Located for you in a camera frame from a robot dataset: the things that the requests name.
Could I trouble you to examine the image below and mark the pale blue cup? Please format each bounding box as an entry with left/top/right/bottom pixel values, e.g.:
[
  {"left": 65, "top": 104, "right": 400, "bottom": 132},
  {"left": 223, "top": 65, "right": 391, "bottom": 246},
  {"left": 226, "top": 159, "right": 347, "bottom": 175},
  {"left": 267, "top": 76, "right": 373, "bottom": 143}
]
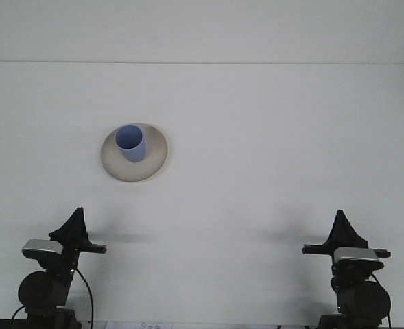
[{"left": 115, "top": 124, "right": 147, "bottom": 164}]

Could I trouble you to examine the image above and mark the pale round plate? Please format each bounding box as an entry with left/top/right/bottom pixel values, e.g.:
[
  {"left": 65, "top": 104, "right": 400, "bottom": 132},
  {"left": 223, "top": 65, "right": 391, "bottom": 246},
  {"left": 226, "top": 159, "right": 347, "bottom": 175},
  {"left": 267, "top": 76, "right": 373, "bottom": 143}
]
[{"left": 100, "top": 122, "right": 170, "bottom": 184}]

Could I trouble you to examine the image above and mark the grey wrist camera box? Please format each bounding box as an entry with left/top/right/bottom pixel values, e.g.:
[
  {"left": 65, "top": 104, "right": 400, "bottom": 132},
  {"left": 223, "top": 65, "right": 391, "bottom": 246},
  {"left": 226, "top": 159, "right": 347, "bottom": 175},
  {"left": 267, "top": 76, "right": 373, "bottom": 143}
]
[
  {"left": 333, "top": 247, "right": 385, "bottom": 265},
  {"left": 21, "top": 239, "right": 64, "bottom": 260}
]

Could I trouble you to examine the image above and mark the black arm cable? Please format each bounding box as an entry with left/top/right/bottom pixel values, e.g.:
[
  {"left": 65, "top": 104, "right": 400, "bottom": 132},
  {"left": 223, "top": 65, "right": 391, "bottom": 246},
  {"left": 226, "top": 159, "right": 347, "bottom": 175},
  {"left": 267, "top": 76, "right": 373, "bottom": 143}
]
[
  {"left": 372, "top": 273, "right": 394, "bottom": 329},
  {"left": 73, "top": 267, "right": 95, "bottom": 325}
]

